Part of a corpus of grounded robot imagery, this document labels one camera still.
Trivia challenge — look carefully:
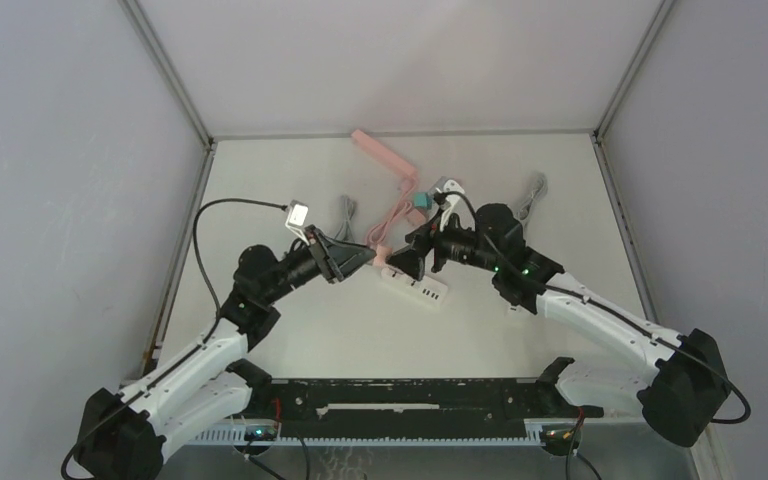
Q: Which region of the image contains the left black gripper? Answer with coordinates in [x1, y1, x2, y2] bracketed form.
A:
[263, 225, 375, 305]

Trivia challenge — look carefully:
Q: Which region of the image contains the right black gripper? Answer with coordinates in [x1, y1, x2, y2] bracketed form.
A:
[384, 208, 500, 284]

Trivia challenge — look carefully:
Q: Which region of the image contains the pink plug adapter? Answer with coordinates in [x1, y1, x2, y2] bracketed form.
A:
[405, 208, 427, 227]
[372, 245, 392, 268]

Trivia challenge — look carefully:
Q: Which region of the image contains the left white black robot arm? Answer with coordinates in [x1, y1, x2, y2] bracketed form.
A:
[60, 201, 376, 479]

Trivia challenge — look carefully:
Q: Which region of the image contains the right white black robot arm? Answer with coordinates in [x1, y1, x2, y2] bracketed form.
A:
[386, 192, 752, 447]

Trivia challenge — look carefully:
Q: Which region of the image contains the teal plug adapter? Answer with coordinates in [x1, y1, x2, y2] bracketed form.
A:
[412, 192, 434, 210]

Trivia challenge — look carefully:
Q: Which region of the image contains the pink power strip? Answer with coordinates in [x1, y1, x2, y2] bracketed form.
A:
[350, 129, 418, 179]

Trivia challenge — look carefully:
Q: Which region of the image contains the pink coiled cable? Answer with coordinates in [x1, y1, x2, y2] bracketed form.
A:
[364, 178, 420, 250]

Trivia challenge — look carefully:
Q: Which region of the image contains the grey coiled cable left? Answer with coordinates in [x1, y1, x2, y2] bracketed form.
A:
[334, 193, 359, 243]

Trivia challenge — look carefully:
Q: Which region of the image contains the grey coiled cable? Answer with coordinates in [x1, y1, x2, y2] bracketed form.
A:
[515, 172, 550, 223]
[334, 193, 359, 243]

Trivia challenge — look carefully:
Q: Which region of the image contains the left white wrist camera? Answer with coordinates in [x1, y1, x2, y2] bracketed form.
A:
[284, 200, 309, 245]

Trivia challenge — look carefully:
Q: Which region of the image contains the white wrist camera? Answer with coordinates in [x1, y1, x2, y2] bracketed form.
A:
[284, 200, 309, 245]
[430, 177, 465, 231]

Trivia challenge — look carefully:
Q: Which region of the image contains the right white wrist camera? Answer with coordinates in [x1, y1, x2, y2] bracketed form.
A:
[430, 177, 465, 231]

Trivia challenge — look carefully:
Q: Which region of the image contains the grey coiled cable right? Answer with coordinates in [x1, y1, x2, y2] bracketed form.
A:
[515, 172, 550, 223]

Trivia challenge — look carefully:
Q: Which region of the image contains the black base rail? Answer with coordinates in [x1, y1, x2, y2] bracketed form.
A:
[238, 378, 603, 436]

